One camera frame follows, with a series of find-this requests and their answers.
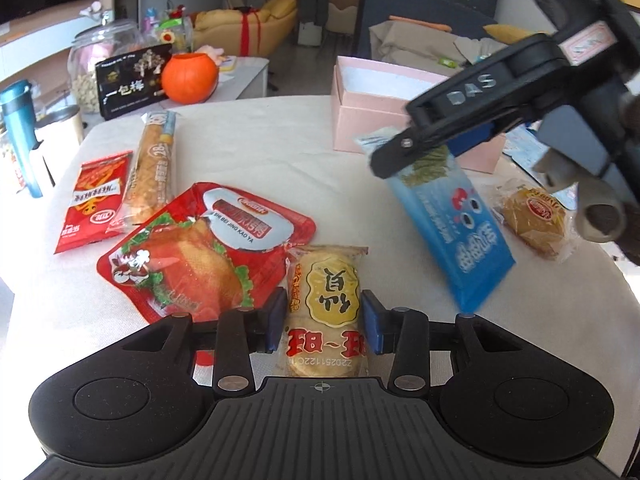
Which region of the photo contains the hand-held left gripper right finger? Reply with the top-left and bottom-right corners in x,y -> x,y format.
361,289 -> 520,396

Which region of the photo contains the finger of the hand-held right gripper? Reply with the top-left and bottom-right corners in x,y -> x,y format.
369,34 -> 571,180
447,110 -> 541,157

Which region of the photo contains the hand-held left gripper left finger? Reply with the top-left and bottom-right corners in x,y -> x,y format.
121,287 -> 290,396

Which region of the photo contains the pink gift box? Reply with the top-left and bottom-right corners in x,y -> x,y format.
331,56 -> 507,174

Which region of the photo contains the yellow label cracker packet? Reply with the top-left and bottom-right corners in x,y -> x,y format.
284,244 -> 371,380

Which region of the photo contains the blue snack packet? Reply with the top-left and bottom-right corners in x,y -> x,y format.
354,127 -> 517,315

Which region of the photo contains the blue card pack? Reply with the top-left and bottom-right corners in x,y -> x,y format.
502,127 -> 546,171

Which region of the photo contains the grey tube with dark end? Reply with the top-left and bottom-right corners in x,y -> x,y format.
531,152 -> 629,242

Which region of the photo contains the small cake packet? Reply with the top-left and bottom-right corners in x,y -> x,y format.
490,180 -> 579,262

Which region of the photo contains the red roast duck packet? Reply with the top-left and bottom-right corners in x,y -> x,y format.
96,181 -> 317,368

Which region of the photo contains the yellow pillow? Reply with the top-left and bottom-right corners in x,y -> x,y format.
482,24 -> 531,44

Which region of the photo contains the beige chair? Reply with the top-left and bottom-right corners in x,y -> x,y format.
327,0 -> 361,36

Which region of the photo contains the white coffee table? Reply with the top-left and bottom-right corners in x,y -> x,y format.
215,55 -> 271,101

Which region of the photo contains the yellow sofa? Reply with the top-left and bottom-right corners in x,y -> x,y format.
192,0 -> 301,59

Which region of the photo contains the long bread packet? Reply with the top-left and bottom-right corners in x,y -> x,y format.
117,110 -> 179,234

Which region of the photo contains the red ribbon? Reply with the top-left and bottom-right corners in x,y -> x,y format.
239,6 -> 264,56

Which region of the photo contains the small red snack packet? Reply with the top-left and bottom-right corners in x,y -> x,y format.
53,150 -> 135,256

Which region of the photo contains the orange pumpkin cup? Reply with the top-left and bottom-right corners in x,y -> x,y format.
161,52 -> 220,107

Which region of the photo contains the flower print packet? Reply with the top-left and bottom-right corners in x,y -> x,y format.
157,17 -> 194,56

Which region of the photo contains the black snack packet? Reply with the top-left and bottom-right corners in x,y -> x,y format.
95,43 -> 174,121

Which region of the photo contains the white cup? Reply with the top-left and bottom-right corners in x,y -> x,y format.
35,105 -> 86,162

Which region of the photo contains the teal bottle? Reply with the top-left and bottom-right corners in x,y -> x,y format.
0,79 -> 45,199

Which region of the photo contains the glass jar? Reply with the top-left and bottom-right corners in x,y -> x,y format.
67,10 -> 146,114

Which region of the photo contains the white shelf unit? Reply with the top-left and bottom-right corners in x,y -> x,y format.
0,0 -> 118,111

